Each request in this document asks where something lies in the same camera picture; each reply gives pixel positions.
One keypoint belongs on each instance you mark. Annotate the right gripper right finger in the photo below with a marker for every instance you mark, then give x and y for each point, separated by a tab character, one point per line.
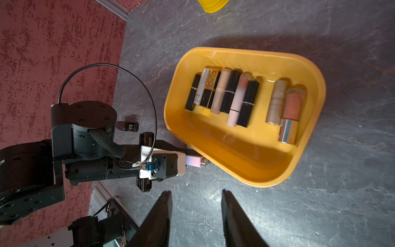
238	229

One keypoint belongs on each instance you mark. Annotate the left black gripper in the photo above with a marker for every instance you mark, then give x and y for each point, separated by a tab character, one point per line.
109	168

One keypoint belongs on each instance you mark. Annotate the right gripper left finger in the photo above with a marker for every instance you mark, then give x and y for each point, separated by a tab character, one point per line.
155	230

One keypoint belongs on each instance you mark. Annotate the blue pink lip gloss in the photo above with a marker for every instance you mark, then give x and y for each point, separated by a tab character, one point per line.
196	161

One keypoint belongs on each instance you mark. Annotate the black lipstick tube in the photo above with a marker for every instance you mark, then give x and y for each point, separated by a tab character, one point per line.
229	93
190	100

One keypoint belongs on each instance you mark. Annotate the silver grey lipstick tube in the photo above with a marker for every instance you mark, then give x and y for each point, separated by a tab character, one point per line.
201	84

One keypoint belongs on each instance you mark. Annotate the gold black square lipstick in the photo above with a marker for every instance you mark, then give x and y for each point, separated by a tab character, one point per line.
209	88

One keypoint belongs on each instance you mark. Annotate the black lipstick group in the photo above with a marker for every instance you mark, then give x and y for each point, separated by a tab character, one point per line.
248	103

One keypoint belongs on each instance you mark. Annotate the pink lip gloss tube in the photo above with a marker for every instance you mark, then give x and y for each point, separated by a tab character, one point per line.
237	100

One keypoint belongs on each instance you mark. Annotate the yellow plastic storage box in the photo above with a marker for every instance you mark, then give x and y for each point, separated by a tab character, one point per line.
253	155

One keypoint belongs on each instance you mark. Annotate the beige lipstick tube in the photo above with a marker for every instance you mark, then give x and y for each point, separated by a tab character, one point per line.
277	102

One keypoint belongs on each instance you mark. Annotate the tan lipstick tube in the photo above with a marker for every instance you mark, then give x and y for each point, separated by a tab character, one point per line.
220	90

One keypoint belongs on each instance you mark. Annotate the rose gold lipstick tube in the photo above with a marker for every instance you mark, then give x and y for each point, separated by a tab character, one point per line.
291	115

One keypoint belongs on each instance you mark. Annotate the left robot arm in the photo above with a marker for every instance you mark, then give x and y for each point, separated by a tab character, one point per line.
81	149

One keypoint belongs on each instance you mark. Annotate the black flat remote device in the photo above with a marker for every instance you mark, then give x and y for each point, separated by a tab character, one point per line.
127	126

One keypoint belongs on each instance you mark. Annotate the yellow pen cup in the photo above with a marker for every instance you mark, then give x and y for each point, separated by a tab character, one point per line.
212	6

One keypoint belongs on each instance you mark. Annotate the aluminium front rail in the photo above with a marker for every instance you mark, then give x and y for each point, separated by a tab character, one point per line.
104	204

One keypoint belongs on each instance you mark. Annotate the left aluminium corner post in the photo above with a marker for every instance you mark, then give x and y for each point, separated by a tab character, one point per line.
115	7

